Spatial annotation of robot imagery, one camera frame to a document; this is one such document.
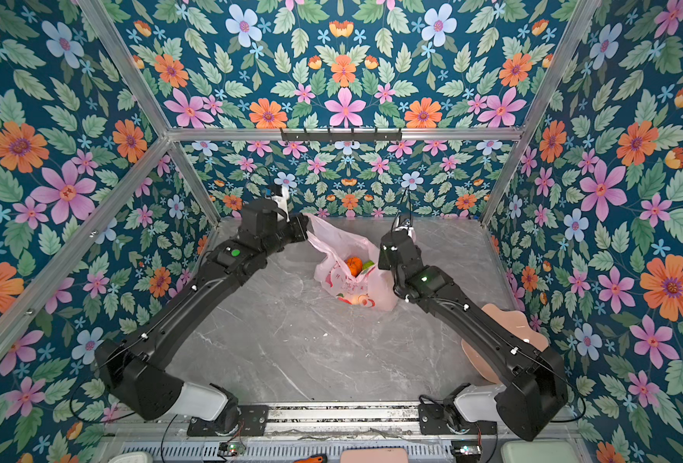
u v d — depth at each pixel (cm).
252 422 74
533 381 39
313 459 68
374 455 68
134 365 40
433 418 74
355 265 99
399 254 56
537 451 69
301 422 75
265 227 55
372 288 82
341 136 93
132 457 66
